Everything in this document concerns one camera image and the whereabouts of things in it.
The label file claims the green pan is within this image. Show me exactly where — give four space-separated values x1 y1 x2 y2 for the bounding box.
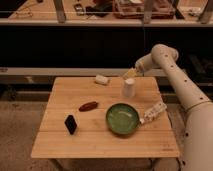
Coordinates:
106 101 167 136

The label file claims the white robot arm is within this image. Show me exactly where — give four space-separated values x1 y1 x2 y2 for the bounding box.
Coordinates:
123 44 213 171

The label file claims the wooden table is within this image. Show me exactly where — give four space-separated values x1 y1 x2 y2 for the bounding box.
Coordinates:
31 77 180 159

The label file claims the dark device on shelf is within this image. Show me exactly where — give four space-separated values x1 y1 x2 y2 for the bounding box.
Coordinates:
73 3 85 16

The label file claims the black eraser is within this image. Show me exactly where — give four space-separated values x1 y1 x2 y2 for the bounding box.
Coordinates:
65 115 77 135

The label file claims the white crumpled object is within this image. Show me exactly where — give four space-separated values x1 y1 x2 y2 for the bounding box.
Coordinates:
95 75 109 85

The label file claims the tray with items on shelf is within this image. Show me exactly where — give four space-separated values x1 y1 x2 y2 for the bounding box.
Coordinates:
113 0 175 18

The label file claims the white paper cup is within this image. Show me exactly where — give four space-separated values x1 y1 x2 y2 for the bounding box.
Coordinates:
123 78 135 97

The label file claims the brown sausage-shaped object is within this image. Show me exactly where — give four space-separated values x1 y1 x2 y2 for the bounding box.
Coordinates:
79 101 98 112

